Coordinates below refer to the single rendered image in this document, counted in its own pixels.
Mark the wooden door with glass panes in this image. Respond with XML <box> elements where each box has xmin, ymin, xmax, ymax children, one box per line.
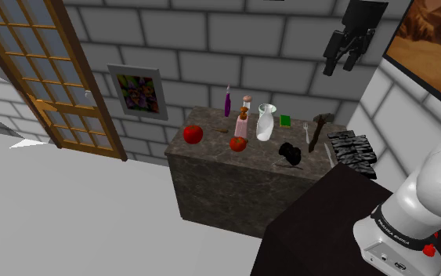
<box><xmin>0</xmin><ymin>0</ymin><xmax>129</xmax><ymax>162</ymax></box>

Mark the dark robot stand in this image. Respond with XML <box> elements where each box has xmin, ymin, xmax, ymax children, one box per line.
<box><xmin>250</xmin><ymin>162</ymin><xmax>441</xmax><ymax>276</ymax></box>

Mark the black textured block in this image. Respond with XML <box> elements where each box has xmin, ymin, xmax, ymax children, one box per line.
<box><xmin>326</xmin><ymin>129</ymin><xmax>379</xmax><ymax>181</ymax></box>

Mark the black lumpy object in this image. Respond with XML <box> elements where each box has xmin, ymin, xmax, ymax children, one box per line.
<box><xmin>277</xmin><ymin>141</ymin><xmax>303</xmax><ymax>167</ymax></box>

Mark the grey framed flower picture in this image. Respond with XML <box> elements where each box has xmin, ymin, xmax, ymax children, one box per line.
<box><xmin>107</xmin><ymin>63</ymin><xmax>170</xmax><ymax>122</ymax></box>

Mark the red tomato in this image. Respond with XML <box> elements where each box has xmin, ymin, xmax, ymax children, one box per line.
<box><xmin>229</xmin><ymin>136</ymin><xmax>248</xmax><ymax>154</ymax></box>
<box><xmin>183</xmin><ymin>124</ymin><xmax>204</xmax><ymax>145</ymax></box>

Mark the clear glass carafe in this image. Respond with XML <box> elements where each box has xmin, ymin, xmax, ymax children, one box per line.
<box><xmin>255</xmin><ymin>103</ymin><xmax>278</xmax><ymax>143</ymax></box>

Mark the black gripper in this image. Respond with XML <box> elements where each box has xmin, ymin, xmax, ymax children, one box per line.
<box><xmin>322</xmin><ymin>0</ymin><xmax>389</xmax><ymax>77</ymax></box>

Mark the silver knife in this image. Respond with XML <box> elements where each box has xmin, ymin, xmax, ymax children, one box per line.
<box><xmin>323</xmin><ymin>142</ymin><xmax>336</xmax><ymax>169</ymax></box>

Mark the pink bottle with brown stopper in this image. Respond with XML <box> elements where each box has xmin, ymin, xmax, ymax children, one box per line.
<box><xmin>233</xmin><ymin>107</ymin><xmax>250</xmax><ymax>140</ymax></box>

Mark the brown hammer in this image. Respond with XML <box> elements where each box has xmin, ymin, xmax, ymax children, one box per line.
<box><xmin>307</xmin><ymin>112</ymin><xmax>336</xmax><ymax>154</ymax></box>

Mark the dark framed desert picture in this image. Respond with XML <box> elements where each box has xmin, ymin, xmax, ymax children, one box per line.
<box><xmin>381</xmin><ymin>0</ymin><xmax>441</xmax><ymax>120</ymax></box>

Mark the purple bottle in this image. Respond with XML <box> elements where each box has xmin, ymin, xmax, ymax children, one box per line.
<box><xmin>224</xmin><ymin>84</ymin><xmax>232</xmax><ymax>118</ymax></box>

